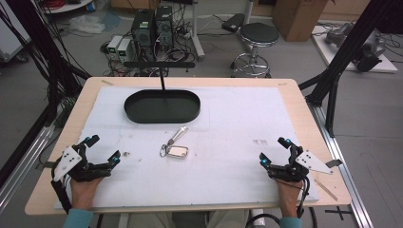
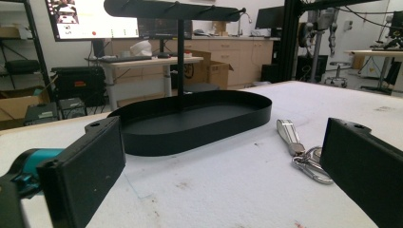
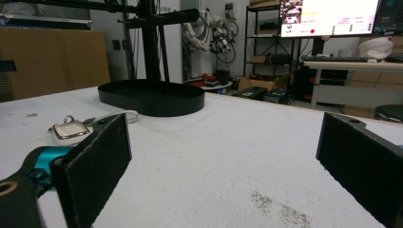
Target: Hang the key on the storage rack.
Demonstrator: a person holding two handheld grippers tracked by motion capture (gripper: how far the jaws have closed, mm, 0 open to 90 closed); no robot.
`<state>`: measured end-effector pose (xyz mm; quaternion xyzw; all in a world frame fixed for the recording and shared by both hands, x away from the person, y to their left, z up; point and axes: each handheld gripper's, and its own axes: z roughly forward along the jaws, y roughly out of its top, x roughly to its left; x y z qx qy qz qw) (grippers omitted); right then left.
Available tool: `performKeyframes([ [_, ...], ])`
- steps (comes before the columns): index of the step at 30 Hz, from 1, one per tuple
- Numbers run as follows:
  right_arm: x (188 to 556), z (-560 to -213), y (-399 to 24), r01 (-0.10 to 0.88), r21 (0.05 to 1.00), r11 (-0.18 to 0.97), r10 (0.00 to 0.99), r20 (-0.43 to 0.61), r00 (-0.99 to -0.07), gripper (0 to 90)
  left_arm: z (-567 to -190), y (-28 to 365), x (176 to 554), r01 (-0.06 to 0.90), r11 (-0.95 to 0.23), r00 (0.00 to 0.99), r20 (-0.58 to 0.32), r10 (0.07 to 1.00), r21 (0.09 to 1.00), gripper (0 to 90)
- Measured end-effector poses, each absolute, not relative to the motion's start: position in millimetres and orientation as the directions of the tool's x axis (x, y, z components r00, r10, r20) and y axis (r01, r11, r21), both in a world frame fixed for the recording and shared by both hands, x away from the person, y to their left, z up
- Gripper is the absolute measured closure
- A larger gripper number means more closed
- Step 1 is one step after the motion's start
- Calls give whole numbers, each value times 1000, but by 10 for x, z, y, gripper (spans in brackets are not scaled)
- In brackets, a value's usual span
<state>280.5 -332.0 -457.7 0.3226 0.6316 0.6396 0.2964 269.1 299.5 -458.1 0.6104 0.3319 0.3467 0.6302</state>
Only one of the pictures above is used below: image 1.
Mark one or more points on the black metal frame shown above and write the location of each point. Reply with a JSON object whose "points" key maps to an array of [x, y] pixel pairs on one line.
{"points": [[38, 47], [348, 47]]}

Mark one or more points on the small grey crumb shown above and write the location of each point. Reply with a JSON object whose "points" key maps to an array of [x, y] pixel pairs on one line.
{"points": [[126, 154]]}

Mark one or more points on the black flat case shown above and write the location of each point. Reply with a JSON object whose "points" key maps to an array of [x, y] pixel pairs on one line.
{"points": [[233, 22]]}

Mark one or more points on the white floor board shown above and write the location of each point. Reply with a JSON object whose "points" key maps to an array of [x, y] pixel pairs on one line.
{"points": [[385, 65]]}

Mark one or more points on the aluminium rail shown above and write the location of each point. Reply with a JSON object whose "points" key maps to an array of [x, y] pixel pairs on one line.
{"points": [[22, 167], [342, 171]]}

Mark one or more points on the black computer tower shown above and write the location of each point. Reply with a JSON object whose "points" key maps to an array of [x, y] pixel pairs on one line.
{"points": [[164, 28], [142, 31]]}

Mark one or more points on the black T-shaped stand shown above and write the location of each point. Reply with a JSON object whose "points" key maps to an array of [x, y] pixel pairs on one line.
{"points": [[158, 64]]}

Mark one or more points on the person's right hand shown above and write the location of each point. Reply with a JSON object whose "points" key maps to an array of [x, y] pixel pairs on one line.
{"points": [[289, 198]]}

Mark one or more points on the white power supply unit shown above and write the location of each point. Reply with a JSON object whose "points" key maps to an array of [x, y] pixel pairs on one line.
{"points": [[114, 44], [124, 50]]}

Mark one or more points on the thin wooden stick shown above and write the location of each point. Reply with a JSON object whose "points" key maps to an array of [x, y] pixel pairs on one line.
{"points": [[326, 190]]}

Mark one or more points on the white table mat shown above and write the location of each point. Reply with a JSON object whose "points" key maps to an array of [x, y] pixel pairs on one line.
{"points": [[221, 126]]}

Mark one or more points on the black round stool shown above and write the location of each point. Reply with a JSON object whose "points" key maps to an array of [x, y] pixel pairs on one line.
{"points": [[259, 33]]}

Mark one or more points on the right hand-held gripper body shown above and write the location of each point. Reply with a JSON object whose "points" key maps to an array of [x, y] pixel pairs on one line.
{"points": [[312, 161]]}

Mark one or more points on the black oval tray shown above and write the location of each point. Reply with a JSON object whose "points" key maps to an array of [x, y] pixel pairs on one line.
{"points": [[149, 109]]}

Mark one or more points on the cardboard box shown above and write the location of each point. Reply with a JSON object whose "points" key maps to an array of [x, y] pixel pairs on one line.
{"points": [[297, 19]]}

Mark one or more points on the grey metal stand leg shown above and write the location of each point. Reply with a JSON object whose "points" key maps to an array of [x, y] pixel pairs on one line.
{"points": [[196, 34]]}

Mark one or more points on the grey robot equipment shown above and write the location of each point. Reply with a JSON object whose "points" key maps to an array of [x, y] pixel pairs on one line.
{"points": [[367, 50]]}

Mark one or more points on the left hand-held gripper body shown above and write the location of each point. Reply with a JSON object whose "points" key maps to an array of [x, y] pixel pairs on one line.
{"points": [[67, 161]]}

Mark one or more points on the clear plastic bag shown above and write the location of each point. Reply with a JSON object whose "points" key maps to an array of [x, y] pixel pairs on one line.
{"points": [[87, 24]]}

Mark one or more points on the person's left hand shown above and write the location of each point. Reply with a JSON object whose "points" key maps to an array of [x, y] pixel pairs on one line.
{"points": [[83, 193]]}

